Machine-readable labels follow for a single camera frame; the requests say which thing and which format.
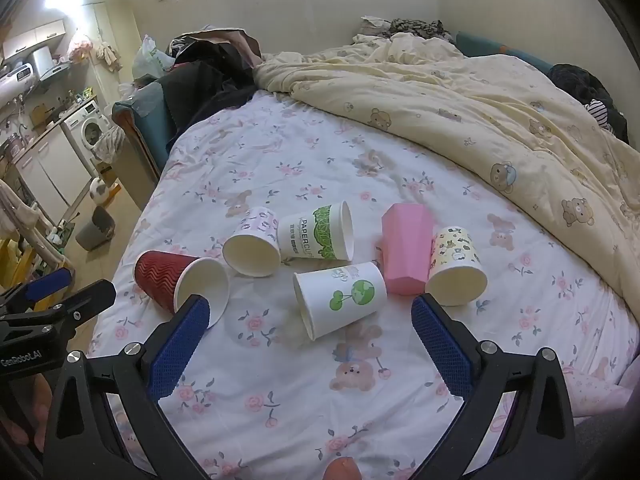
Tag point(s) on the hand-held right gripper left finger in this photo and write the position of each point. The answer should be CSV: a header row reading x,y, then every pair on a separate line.
x,y
180,345

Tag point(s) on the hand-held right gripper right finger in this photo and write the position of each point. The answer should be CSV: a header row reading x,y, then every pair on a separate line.
x,y
442,345

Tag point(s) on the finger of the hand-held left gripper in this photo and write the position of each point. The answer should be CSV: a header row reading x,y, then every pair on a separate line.
x,y
80,300
47,284

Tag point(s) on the red ripple paper cup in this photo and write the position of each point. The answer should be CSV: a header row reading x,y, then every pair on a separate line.
x,y
160,275

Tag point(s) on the cream cartoon print cup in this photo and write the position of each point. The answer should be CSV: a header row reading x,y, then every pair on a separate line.
x,y
455,270

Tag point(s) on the pink faceted plastic cup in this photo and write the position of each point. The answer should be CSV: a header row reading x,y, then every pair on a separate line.
x,y
405,250

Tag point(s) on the white cup green tree print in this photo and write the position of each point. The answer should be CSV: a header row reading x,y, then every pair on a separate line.
x,y
345,295

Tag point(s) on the white cup purple print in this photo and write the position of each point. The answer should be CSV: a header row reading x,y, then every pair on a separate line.
x,y
255,240

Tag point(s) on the white cup green leaf print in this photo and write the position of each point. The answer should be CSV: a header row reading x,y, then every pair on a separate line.
x,y
310,235

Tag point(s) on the person's left hand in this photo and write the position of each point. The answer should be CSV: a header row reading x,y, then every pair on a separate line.
x,y
37,402

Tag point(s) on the yellow stool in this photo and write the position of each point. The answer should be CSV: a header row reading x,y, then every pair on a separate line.
x,y
17,260

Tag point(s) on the grey trash bin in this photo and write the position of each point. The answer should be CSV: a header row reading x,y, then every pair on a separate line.
x,y
95,230

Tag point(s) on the white kitchen counter cabinet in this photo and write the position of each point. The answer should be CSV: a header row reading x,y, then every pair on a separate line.
x,y
47,170

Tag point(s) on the brown rounded object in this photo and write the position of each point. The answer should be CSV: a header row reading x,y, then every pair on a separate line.
x,y
342,469

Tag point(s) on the white washing machine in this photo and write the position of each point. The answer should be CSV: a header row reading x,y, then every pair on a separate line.
x,y
85,127

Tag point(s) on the teal bed footboard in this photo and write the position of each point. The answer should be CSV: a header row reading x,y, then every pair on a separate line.
x,y
145,120

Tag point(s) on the floral white bed sheet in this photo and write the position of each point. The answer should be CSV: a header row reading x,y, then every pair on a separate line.
x,y
280,170

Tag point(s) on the white water heater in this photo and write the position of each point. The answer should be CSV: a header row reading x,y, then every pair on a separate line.
x,y
19,76

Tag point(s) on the grey range hood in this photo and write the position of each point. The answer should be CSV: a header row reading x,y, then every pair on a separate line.
x,y
55,71

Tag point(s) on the yellow bear print duvet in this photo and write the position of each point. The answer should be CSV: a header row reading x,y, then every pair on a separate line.
x,y
480,115

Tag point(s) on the beige hanging towel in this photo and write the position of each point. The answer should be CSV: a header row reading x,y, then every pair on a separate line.
x,y
107,55

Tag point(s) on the pink hanging bag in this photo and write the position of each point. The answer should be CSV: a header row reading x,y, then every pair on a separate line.
x,y
80,47

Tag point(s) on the white plastic bag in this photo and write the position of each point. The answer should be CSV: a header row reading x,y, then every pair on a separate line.
x,y
150,57

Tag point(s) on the pile of dark clothes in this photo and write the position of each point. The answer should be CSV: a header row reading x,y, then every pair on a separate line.
x,y
210,70

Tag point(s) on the striped cloth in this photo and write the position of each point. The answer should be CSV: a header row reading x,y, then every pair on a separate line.
x,y
599,111

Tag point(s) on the black clothing heap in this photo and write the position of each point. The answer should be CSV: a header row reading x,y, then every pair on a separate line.
x,y
585,92

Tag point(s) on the teal pillow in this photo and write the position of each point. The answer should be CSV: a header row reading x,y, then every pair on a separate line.
x,y
482,46

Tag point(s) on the dark patterned cloth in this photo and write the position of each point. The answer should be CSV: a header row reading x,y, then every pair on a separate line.
x,y
415,27

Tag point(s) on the white wall cabinet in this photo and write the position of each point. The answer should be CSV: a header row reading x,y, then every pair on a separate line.
x,y
34,36

